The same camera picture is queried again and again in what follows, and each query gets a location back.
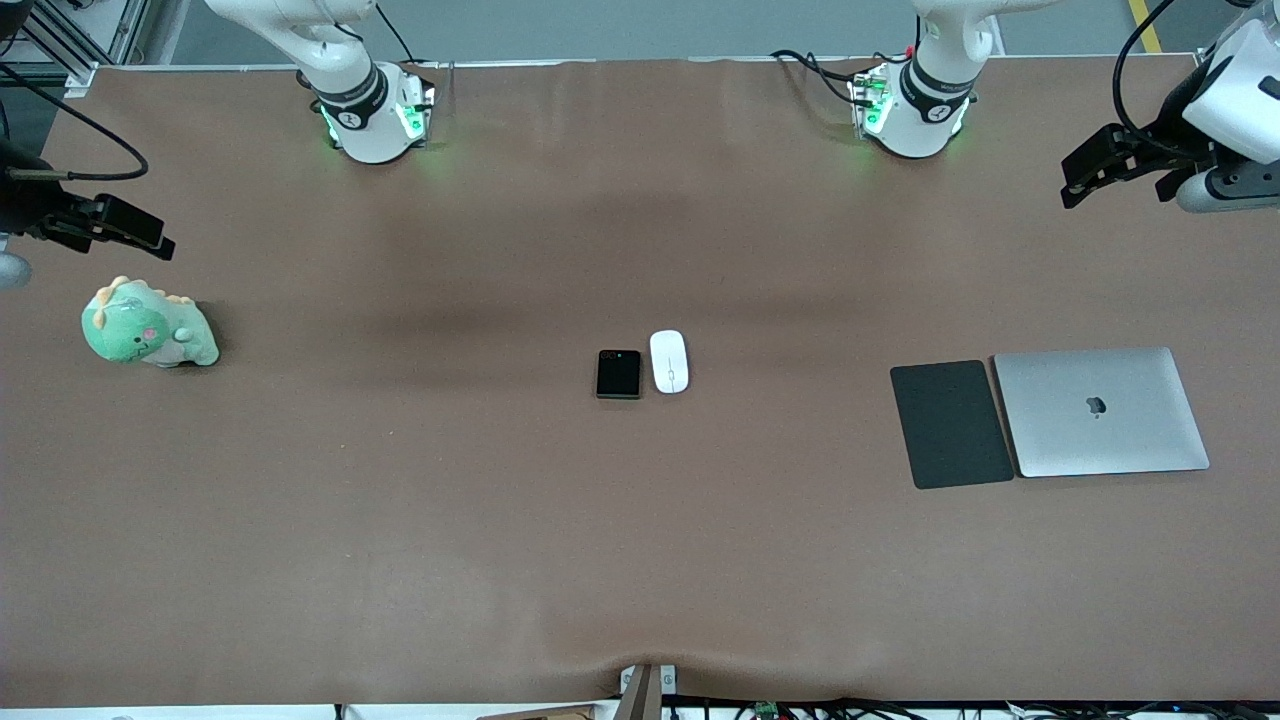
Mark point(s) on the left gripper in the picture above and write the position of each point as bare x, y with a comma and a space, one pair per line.
1178, 138

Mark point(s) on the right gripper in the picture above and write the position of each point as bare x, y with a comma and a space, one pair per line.
22, 203

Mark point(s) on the white computer mouse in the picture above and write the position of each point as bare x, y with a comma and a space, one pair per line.
668, 360

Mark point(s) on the black square phone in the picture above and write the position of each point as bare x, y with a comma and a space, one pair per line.
619, 375

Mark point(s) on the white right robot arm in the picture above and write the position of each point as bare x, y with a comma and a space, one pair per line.
365, 125

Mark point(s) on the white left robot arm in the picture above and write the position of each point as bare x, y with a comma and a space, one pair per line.
925, 110

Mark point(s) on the black mouse pad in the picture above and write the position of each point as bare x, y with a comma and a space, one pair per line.
950, 425

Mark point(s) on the green dinosaur plush toy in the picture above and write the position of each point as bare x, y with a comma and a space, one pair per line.
140, 330

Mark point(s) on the silver laptop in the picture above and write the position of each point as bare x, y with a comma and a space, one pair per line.
1100, 440

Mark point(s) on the brown table cover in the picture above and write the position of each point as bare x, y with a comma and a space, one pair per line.
500, 550

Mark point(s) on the aluminium frame profile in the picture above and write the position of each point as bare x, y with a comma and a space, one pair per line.
1205, 58
60, 50

